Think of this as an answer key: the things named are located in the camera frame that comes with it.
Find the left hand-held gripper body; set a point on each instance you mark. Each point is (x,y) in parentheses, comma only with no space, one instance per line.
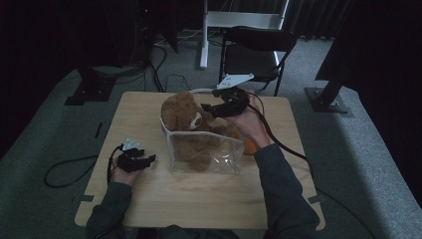
(129,161)

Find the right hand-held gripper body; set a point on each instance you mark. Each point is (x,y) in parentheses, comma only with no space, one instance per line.
(237,101)

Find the brown teddy bear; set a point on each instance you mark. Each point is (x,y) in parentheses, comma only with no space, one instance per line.
(180,113)

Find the orange plush toy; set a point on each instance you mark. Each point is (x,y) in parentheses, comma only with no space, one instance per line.
(249,147)

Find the person's left hand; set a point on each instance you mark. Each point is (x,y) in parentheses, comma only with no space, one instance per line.
(122,177)

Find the person's right hand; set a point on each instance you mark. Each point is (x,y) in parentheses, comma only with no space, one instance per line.
(253,122)

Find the black folding chair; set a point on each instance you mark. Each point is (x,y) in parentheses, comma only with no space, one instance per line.
(252,61)

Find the black tape strip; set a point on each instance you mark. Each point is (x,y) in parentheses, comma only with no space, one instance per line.
(98,130)

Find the grey tape strip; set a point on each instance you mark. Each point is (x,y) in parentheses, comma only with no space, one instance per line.
(83,198)
(316,199)

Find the white metal desk frame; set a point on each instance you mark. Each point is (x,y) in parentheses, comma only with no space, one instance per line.
(232,19)

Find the black stand with base plate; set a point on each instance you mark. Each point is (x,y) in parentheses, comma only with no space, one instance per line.
(89,89)
(326,99)

